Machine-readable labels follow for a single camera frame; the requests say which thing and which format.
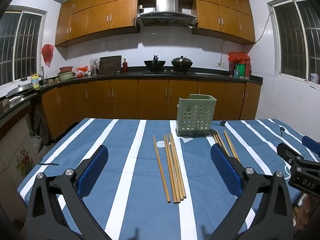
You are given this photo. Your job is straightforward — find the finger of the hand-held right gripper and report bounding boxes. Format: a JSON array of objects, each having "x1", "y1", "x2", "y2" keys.
[
  {"x1": 276, "y1": 142, "x2": 305, "y2": 166},
  {"x1": 301, "y1": 135, "x2": 320, "y2": 156}
]

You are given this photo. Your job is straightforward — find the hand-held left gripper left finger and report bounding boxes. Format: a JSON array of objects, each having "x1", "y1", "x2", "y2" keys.
[{"x1": 25, "y1": 144, "x2": 112, "y2": 240}]

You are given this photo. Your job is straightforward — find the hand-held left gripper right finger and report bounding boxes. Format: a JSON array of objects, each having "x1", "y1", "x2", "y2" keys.
[{"x1": 209, "y1": 144, "x2": 295, "y2": 240}]

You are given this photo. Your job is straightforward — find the green perforated utensil holder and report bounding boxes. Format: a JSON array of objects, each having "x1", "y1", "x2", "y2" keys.
[{"x1": 176, "y1": 94, "x2": 217, "y2": 137}]

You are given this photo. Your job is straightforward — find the blue white striped tablecloth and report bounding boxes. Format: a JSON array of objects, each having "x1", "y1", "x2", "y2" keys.
[{"x1": 17, "y1": 118, "x2": 320, "y2": 240}]

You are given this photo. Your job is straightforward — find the wooden base cabinets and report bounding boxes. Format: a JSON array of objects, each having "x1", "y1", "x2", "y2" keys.
[{"x1": 41, "y1": 78, "x2": 262, "y2": 140}]

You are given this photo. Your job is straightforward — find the black kitchen countertop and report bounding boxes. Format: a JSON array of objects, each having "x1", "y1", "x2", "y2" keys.
[{"x1": 0, "y1": 66, "x2": 263, "y2": 120}]

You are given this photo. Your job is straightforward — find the green basin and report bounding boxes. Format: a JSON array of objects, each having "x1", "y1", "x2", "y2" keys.
[{"x1": 57, "y1": 72, "x2": 75, "y2": 81}]

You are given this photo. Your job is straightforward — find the red and white plastic bag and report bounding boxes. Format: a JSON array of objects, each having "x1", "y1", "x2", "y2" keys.
[{"x1": 75, "y1": 66, "x2": 92, "y2": 77}]

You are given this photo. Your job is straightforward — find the barred window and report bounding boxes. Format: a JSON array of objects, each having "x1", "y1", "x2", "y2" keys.
[
  {"x1": 0, "y1": 10, "x2": 47, "y2": 87},
  {"x1": 267, "y1": 0, "x2": 320, "y2": 90}
]

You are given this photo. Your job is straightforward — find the clear plastic bag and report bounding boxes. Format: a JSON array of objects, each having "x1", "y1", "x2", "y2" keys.
[{"x1": 89, "y1": 58, "x2": 101, "y2": 75}]

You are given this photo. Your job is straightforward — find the dark wooden cutting board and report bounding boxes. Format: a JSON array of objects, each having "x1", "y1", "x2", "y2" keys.
[{"x1": 99, "y1": 55, "x2": 122, "y2": 74}]

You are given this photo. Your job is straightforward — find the grey metal pan lid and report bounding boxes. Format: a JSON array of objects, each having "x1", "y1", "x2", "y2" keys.
[{"x1": 6, "y1": 84, "x2": 34, "y2": 98}]

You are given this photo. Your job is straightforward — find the gas stove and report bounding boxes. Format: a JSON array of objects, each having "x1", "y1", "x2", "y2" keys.
[{"x1": 142, "y1": 69, "x2": 197, "y2": 75}]

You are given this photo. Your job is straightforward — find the dark pot with lid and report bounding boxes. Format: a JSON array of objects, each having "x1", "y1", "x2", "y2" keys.
[{"x1": 171, "y1": 56, "x2": 193, "y2": 72}]

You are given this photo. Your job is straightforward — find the black wok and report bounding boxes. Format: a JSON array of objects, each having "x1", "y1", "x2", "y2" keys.
[{"x1": 144, "y1": 55, "x2": 166, "y2": 72}]

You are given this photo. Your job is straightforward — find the steel range hood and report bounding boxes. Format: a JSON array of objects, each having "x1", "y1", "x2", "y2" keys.
[{"x1": 136, "y1": 0, "x2": 197, "y2": 27}]

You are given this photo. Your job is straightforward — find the white cable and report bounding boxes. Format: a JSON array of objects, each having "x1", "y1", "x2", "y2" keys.
[{"x1": 219, "y1": 11, "x2": 273, "y2": 64}]

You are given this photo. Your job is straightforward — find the wooden wall cabinets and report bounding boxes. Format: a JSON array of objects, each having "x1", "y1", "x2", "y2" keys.
[{"x1": 55, "y1": 0, "x2": 256, "y2": 47}]

